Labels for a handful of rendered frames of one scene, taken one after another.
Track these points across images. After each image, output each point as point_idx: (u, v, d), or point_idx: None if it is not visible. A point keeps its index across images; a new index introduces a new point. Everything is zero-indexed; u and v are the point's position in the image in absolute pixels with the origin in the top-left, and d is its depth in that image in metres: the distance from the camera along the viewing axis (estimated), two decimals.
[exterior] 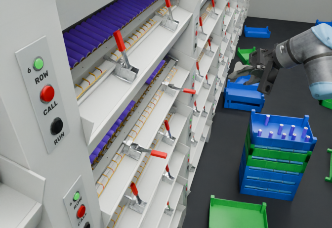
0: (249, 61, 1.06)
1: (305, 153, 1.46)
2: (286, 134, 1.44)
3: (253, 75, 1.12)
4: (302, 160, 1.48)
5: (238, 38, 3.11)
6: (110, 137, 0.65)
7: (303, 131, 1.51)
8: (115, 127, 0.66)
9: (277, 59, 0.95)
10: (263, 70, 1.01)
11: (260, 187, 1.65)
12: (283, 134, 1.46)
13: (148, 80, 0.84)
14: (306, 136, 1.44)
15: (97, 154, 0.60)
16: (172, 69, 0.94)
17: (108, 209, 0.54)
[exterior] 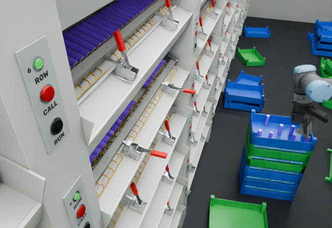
0: (297, 123, 1.40)
1: (305, 153, 1.46)
2: (149, 82, 0.84)
3: None
4: (302, 160, 1.48)
5: (238, 38, 3.11)
6: (110, 137, 0.65)
7: None
8: (115, 127, 0.66)
9: (307, 103, 1.33)
10: (310, 114, 1.36)
11: (260, 187, 1.65)
12: (145, 83, 0.82)
13: (148, 80, 0.84)
14: None
15: (97, 154, 0.60)
16: (172, 69, 0.94)
17: (108, 209, 0.54)
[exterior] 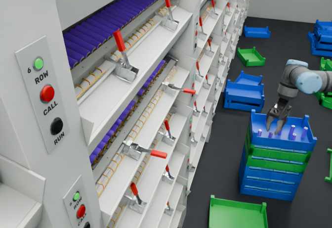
0: None
1: (305, 153, 1.46)
2: (149, 82, 0.84)
3: None
4: (302, 160, 1.48)
5: (238, 38, 3.11)
6: (110, 137, 0.65)
7: (303, 131, 1.51)
8: (115, 127, 0.66)
9: (278, 93, 1.39)
10: None
11: (260, 187, 1.65)
12: (145, 83, 0.82)
13: (148, 80, 0.84)
14: (141, 92, 0.79)
15: (97, 154, 0.60)
16: (172, 69, 0.94)
17: (108, 209, 0.54)
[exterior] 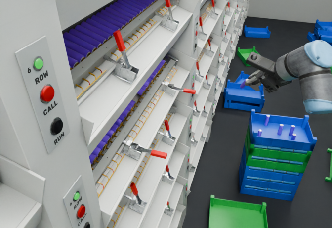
0: None
1: (305, 153, 1.46)
2: (149, 82, 0.84)
3: (255, 85, 1.14)
4: (302, 160, 1.48)
5: (238, 38, 3.11)
6: (110, 137, 0.65)
7: (242, 84, 1.22)
8: (115, 127, 0.66)
9: None
10: None
11: (260, 187, 1.65)
12: (145, 82, 0.82)
13: (148, 80, 0.84)
14: (141, 92, 0.79)
15: (97, 154, 0.60)
16: (172, 69, 0.94)
17: (108, 209, 0.54)
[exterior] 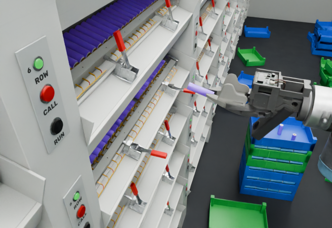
0: (251, 95, 0.61)
1: (305, 153, 1.46)
2: (149, 82, 0.84)
3: (233, 85, 0.67)
4: (302, 160, 1.48)
5: (238, 38, 3.11)
6: (110, 137, 0.65)
7: None
8: (115, 127, 0.66)
9: (303, 120, 0.61)
10: (269, 113, 0.64)
11: (260, 187, 1.65)
12: (145, 82, 0.82)
13: (148, 80, 0.84)
14: (141, 92, 0.79)
15: (97, 154, 0.60)
16: (172, 69, 0.94)
17: (108, 209, 0.54)
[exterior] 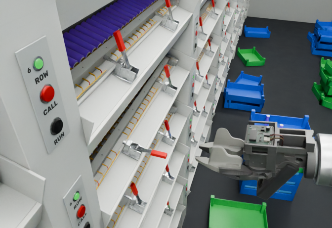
0: (245, 156, 0.52)
1: None
2: None
3: (226, 140, 0.58)
4: None
5: (238, 38, 3.11)
6: None
7: None
8: None
9: (312, 178, 0.50)
10: (271, 171, 0.54)
11: None
12: None
13: None
14: None
15: (91, 152, 0.60)
16: (172, 69, 0.94)
17: (108, 209, 0.54)
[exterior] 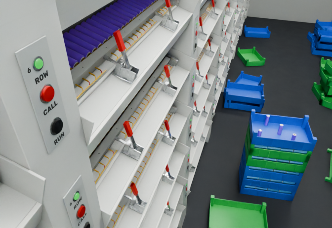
0: None
1: (305, 153, 1.46)
2: None
3: None
4: (302, 160, 1.48)
5: (238, 38, 3.11)
6: None
7: None
8: None
9: None
10: None
11: (260, 187, 1.65)
12: None
13: None
14: None
15: None
16: (172, 69, 0.94)
17: (108, 209, 0.54)
